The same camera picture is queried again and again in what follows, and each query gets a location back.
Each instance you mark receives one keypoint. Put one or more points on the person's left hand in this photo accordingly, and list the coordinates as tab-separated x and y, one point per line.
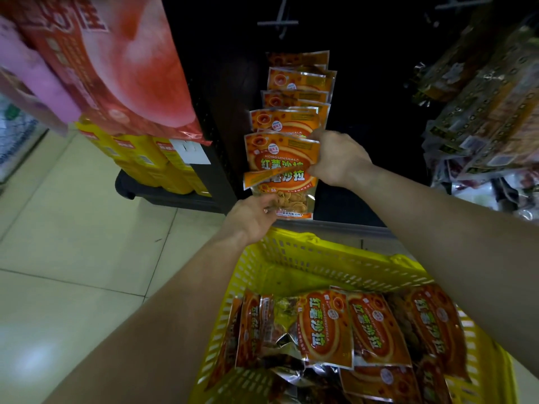
250	220

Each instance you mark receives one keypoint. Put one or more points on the person's right hand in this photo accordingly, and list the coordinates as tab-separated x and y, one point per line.
341	159

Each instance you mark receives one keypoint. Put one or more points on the yellow plastic shopping basket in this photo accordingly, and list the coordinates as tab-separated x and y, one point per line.
316	260

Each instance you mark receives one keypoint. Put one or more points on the pile of orange snack packets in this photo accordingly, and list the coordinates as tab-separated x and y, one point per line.
337	332

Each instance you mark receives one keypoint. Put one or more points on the person's left forearm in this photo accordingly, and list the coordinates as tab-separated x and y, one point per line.
160	332

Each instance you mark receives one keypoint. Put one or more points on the person's right forearm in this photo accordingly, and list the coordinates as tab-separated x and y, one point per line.
455	248

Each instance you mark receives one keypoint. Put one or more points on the black base plinth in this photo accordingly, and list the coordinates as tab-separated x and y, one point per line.
168	197

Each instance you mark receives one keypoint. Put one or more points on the white price card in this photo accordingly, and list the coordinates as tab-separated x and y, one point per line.
189	152

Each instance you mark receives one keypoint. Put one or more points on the hanging yellow red-label packets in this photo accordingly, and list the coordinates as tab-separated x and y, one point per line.
147	164

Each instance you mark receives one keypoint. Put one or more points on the pile of small white packets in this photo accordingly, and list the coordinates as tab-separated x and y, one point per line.
484	193

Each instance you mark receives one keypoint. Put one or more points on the strip of orange-beige packets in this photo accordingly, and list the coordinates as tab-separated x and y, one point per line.
484	113

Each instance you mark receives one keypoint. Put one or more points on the metal peg hook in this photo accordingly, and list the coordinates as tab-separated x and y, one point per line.
280	20
463	3

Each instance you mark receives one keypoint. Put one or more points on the pink peach print bag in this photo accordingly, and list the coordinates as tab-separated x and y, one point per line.
126	67

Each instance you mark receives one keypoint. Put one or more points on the white printed sack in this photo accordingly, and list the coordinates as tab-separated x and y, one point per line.
17	138

